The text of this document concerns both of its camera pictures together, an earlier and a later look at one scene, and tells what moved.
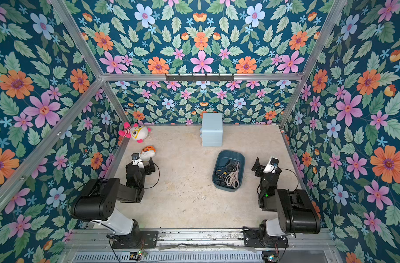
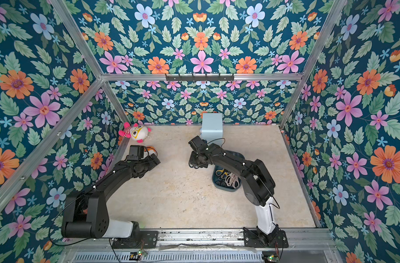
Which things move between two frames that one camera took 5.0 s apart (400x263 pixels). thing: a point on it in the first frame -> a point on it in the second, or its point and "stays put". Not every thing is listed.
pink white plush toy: (139, 133) stays put
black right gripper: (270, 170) -> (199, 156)
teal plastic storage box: (228, 170) stays put
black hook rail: (199, 78) stays put
